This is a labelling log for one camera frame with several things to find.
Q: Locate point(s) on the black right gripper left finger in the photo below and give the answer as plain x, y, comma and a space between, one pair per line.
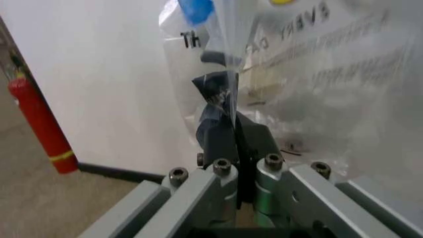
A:
185, 196

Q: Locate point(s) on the clear printed plastic garbage bag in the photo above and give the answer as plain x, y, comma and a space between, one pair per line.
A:
314, 74

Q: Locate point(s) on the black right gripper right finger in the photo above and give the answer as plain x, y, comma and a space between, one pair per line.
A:
297, 198

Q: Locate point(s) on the red fire extinguisher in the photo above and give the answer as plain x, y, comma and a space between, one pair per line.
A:
39, 124

